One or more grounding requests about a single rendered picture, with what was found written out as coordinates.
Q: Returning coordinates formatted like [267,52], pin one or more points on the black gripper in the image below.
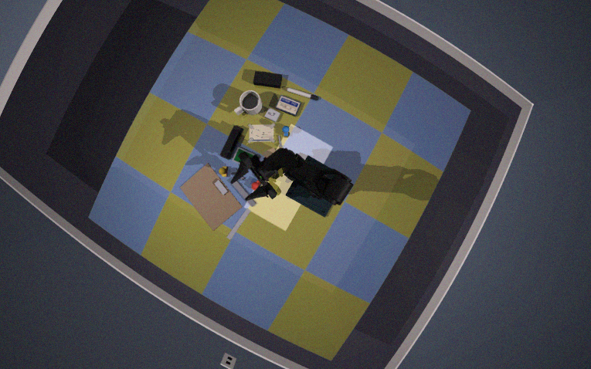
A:
[266,169]

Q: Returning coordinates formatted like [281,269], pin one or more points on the brown clipboard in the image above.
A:
[211,198]

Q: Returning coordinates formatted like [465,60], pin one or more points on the beige cardboard box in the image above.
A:
[268,152]

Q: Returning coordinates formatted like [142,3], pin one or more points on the dark grey mug with white handle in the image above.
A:
[250,103]

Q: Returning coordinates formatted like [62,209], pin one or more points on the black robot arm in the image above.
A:
[319,185]

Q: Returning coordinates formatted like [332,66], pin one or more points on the white paper card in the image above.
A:
[261,133]

